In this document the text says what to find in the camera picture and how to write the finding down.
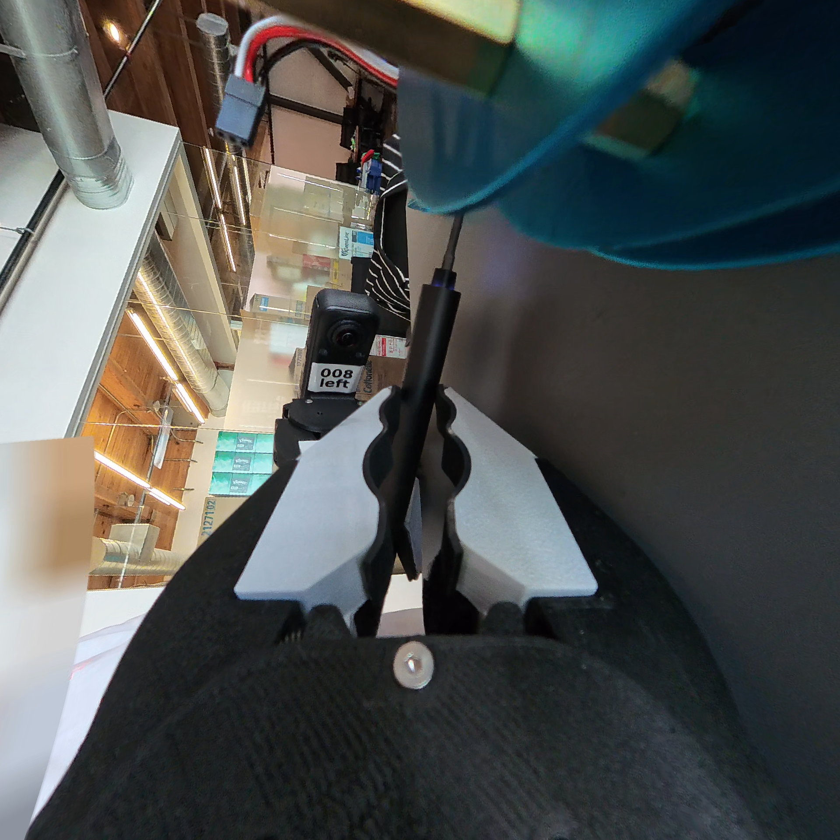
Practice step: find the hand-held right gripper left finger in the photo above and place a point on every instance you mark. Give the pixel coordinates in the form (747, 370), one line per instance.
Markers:
(315, 525)

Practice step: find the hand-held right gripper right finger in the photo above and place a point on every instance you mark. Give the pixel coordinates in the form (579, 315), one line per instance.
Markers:
(518, 538)

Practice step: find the black screwdriver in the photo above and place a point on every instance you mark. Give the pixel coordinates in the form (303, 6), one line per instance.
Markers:
(426, 367)

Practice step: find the blue toy robot arm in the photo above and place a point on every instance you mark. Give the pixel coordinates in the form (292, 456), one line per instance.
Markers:
(656, 197)

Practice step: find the green tissue box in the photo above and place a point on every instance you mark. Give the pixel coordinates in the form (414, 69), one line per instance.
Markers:
(243, 442)
(236, 484)
(241, 463)

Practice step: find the brown cardboard box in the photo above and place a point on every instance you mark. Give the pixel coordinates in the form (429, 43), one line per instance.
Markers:
(220, 518)

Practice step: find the person's white shirt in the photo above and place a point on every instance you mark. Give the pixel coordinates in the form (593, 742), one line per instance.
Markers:
(98, 669)

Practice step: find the narrow silver ventilation duct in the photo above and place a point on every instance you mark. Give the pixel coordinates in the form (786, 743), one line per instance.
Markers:
(213, 52)

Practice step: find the wide silver ventilation duct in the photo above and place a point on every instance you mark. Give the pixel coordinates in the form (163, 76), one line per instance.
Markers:
(59, 98)

